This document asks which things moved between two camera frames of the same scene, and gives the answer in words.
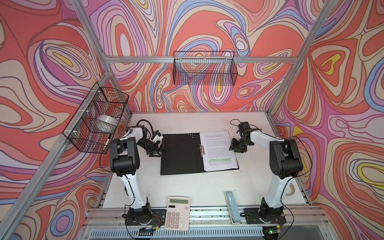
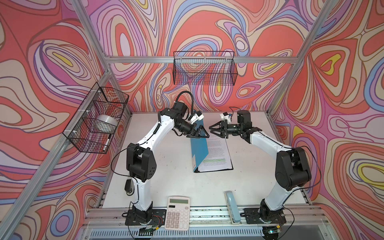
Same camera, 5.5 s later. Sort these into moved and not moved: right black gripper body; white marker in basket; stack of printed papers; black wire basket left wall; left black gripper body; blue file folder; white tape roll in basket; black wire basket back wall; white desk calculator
Moved: left black gripper body; stack of printed papers; right black gripper body; blue file folder
Not moved: white desk calculator; black wire basket back wall; white tape roll in basket; black wire basket left wall; white marker in basket
